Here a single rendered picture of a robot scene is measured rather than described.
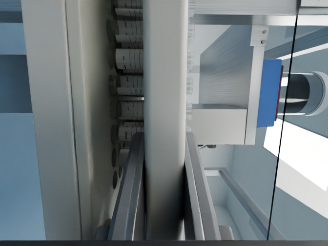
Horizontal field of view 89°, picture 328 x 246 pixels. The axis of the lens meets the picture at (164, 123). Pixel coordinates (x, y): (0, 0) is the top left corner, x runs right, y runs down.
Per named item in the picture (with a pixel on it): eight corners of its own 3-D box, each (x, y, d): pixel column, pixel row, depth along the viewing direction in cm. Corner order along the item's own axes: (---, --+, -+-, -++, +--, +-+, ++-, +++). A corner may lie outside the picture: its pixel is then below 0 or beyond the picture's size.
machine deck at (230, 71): (241, 144, 49) (255, 144, 49) (254, -1, 42) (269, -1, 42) (196, 115, 110) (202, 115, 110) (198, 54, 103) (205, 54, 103)
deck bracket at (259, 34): (251, 45, 43) (268, 45, 43) (253, 24, 42) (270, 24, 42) (249, 46, 44) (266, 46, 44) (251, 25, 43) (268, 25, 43)
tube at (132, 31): (85, 44, 12) (190, 47, 12) (76, 37, 11) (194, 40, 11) (84, 24, 12) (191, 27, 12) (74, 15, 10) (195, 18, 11)
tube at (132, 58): (86, 70, 12) (190, 71, 12) (78, 66, 11) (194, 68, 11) (85, 50, 12) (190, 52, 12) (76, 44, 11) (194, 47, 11)
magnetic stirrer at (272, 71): (250, 132, 51) (279, 132, 51) (257, 58, 47) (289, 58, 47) (225, 120, 71) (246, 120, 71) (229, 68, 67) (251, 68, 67)
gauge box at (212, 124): (175, 145, 48) (244, 145, 49) (176, 109, 46) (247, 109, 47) (171, 129, 70) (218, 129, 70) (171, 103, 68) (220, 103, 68)
